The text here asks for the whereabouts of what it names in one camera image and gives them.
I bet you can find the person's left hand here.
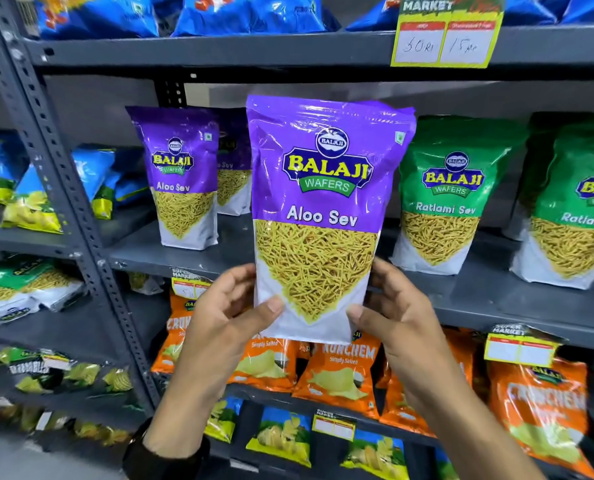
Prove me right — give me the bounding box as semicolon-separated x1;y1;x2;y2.
174;263;285;401

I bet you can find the person's right hand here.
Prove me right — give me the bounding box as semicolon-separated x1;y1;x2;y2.
346;257;471;401

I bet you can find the large purple snack pouch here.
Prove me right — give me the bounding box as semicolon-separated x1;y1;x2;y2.
246;95;417;345

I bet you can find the person's right forearm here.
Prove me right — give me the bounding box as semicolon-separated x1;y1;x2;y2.
403;376;546;480

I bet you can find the person's left forearm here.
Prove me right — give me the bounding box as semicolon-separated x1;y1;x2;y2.
142;387;219;458

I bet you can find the small yellow price tag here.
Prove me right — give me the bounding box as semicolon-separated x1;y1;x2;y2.
170;268;213;301
483;323;564;368
311;409;357;442
39;351;74;371

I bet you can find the pale snack pouch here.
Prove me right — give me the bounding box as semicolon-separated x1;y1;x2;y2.
128;272;166;296

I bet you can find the green snack pouch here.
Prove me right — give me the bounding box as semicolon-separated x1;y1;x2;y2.
502;112;594;241
389;115;529;276
509;122;594;291
0;254;86;313
0;294;41;326

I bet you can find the row of green yellow packets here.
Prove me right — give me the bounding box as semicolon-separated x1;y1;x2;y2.
0;400;131;446
0;342;134;396

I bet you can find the row of orange chip packets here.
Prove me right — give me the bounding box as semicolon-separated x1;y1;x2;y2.
150;293;594;480

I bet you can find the grey metal shelf rack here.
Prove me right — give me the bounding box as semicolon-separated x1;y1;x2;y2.
0;45;160;448
0;0;594;480

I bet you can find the large yellow green price tag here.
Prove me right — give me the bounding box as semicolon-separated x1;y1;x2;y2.
390;0;506;69

